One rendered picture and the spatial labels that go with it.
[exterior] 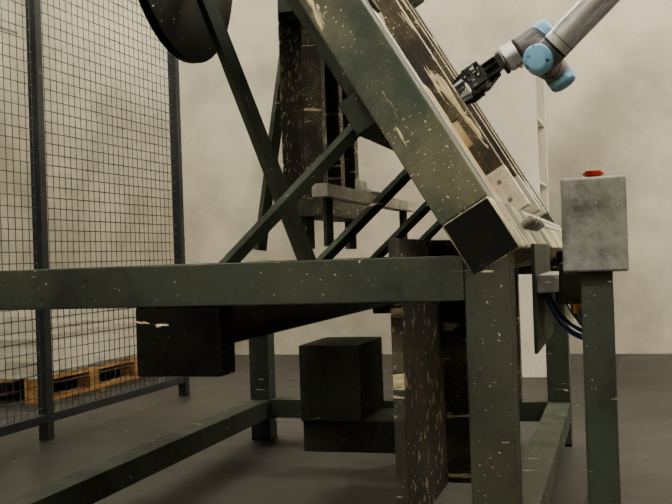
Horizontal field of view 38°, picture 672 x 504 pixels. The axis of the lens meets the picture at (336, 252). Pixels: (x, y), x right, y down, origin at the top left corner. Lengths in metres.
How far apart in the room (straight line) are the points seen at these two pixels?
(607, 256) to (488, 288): 0.23
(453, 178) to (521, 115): 4.35
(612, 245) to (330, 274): 0.56
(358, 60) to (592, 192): 0.53
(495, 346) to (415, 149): 0.42
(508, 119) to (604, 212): 4.40
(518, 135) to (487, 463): 4.44
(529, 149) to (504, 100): 0.35
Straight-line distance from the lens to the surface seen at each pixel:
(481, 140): 2.63
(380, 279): 1.94
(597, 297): 1.91
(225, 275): 2.04
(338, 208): 3.74
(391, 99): 1.95
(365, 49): 1.98
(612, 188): 1.88
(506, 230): 1.89
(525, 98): 6.26
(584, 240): 1.88
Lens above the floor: 0.79
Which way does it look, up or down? level
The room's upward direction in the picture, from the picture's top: 2 degrees counter-clockwise
